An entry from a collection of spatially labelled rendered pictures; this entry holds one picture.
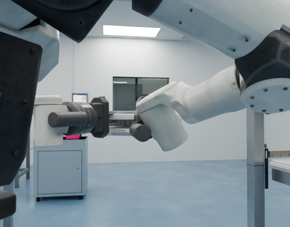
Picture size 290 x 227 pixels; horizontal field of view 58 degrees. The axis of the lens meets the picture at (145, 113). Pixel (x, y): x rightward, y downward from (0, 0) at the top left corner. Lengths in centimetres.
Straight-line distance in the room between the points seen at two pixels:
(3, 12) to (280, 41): 28
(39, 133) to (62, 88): 558
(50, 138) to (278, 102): 48
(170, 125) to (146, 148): 570
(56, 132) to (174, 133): 28
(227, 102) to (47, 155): 316
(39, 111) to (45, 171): 289
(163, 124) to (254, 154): 93
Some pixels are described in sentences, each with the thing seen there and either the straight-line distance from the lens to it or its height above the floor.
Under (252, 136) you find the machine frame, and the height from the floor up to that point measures 94.
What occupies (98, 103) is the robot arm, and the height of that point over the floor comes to 107.
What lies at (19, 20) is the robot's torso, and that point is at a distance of 32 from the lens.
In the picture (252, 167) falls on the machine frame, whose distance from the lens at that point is 143.
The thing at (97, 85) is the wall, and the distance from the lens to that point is 616.
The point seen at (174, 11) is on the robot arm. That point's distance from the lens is 28.
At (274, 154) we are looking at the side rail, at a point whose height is 85.
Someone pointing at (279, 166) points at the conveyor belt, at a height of 80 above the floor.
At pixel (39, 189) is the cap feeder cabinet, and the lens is 358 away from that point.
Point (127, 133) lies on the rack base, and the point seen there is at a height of 99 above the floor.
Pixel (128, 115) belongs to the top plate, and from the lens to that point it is 81.
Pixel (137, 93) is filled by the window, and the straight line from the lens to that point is 628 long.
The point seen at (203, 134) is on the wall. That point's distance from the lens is 657.
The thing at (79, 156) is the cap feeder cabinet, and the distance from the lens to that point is 343.
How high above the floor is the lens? 103
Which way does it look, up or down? 1 degrees up
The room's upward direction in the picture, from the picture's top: straight up
